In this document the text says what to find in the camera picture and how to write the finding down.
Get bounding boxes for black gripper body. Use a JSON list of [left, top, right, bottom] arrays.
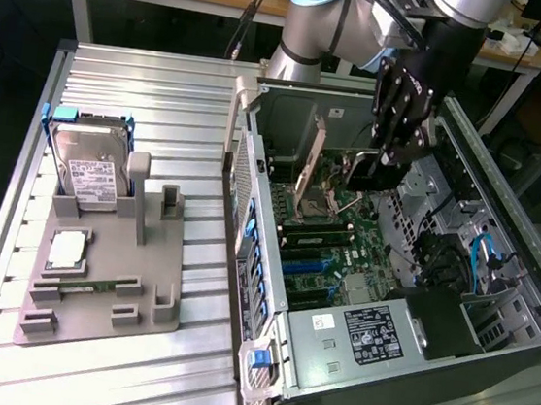
[[381, 12, 488, 139]]

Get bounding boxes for graphics card with metal bracket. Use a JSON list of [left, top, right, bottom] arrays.
[[293, 112, 410, 214]]

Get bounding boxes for blue expansion slot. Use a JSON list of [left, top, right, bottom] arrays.
[[280, 253, 329, 279]]

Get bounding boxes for silver metal disk bay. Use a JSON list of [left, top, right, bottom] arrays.
[[390, 148, 460, 224]]

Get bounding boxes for white black orange box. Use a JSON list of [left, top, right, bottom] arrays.
[[482, 25, 533, 58]]

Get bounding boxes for green motherboard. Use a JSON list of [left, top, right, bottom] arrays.
[[254, 141, 417, 324]]

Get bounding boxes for CPU socket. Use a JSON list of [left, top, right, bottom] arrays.
[[292, 185, 334, 226]]

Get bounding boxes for black RAM stick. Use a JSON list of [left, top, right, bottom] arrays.
[[279, 222, 355, 254]]

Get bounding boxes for grey card retainer bar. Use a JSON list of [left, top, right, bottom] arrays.
[[223, 73, 267, 158]]

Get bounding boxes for silver chipset heat sink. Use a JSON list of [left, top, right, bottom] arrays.
[[339, 271, 375, 307]]

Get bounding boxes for black plastic fan shroud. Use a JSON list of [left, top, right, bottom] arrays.
[[379, 280, 492, 368]]

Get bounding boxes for grey power supply unit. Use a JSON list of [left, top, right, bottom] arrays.
[[278, 285, 436, 405]]

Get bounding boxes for blue case latch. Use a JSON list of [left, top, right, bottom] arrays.
[[245, 348, 273, 373]]

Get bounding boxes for hard disk with blue carrier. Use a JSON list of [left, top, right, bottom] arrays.
[[29, 101, 140, 218]]

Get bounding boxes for grey parts rack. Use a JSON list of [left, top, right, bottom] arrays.
[[12, 139, 199, 363]]

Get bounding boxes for green RAM stick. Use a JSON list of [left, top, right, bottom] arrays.
[[58, 275, 118, 300]]

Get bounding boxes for silver CPU chip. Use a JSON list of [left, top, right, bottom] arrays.
[[45, 227, 91, 274]]

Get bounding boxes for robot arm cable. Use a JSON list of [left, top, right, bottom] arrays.
[[347, 0, 434, 53]]

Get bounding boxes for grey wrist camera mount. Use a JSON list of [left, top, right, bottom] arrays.
[[365, 0, 451, 55]]

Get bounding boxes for blue data wire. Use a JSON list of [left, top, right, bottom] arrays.
[[464, 231, 510, 302]]

